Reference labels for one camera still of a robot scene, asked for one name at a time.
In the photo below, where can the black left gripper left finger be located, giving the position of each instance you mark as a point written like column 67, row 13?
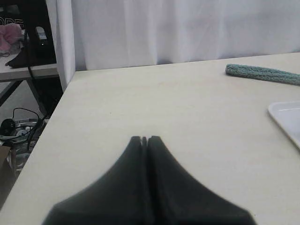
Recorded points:
column 120, row 197

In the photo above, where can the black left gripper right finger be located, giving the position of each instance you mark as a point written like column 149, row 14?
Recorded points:
column 179, row 199

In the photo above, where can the cardboard box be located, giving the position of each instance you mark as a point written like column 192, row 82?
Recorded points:
column 7, row 177

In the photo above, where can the white plastic tray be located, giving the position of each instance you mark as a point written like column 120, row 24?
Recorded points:
column 287, row 117

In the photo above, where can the grey side table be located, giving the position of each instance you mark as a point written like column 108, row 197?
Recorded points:
column 15, row 76

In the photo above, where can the white backdrop curtain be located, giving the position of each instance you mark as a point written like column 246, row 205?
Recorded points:
column 100, row 34

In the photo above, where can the black box on side table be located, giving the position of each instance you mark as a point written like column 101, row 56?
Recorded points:
column 32, row 16

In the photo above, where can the pink plush toy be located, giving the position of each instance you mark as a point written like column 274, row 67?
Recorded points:
column 9, row 34

